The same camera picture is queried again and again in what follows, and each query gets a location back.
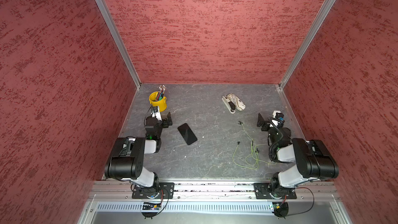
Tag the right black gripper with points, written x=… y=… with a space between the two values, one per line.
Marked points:
x=266 y=123

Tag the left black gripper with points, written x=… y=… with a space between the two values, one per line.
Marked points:
x=165 y=121

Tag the black smartphone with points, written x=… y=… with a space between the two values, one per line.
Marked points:
x=187 y=134

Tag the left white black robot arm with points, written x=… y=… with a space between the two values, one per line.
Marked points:
x=126 y=161

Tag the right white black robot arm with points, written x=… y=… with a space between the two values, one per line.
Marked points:
x=311 y=160

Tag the yellow metal pencil bucket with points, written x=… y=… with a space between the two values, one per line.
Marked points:
x=161 y=103

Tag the white patterned pouch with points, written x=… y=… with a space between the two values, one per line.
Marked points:
x=239 y=104

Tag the beige stapler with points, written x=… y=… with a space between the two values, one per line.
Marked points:
x=229 y=104

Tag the bundle of pencils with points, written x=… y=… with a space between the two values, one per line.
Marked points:
x=160 y=93

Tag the left small circuit board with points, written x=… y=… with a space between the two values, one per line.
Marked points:
x=147 y=206

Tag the small circuit board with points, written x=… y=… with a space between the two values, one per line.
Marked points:
x=276 y=206
x=147 y=206

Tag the right small circuit board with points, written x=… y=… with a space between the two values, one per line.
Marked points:
x=276 y=206

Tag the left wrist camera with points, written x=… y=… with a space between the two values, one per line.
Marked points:
x=155 y=113

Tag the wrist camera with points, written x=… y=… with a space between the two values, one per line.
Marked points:
x=155 y=113
x=278 y=118

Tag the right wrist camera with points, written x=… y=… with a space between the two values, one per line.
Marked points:
x=278 y=118

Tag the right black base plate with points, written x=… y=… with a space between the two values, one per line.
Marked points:
x=268 y=191

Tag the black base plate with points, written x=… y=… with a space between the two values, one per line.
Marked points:
x=160 y=191
x=268 y=191

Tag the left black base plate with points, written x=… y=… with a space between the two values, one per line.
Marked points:
x=160 y=191

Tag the aluminium front rail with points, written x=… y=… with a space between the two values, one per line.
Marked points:
x=226 y=190

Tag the right aluminium corner post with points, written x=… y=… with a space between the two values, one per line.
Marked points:
x=315 y=26

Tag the aluminium corner post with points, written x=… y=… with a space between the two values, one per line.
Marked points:
x=315 y=26
x=118 y=41

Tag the left aluminium corner post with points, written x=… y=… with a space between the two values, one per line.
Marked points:
x=118 y=41

